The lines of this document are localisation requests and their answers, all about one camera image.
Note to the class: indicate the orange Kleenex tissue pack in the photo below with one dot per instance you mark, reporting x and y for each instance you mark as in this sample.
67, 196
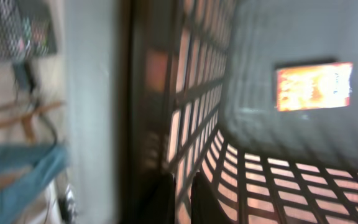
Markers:
314, 86

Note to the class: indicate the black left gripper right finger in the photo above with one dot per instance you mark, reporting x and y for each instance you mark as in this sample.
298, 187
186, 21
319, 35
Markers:
205, 208

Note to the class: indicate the dark grey plastic basket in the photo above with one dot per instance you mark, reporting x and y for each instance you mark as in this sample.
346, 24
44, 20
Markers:
181, 87

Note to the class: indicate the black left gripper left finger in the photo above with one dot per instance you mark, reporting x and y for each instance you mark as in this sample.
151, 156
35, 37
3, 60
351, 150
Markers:
158, 205

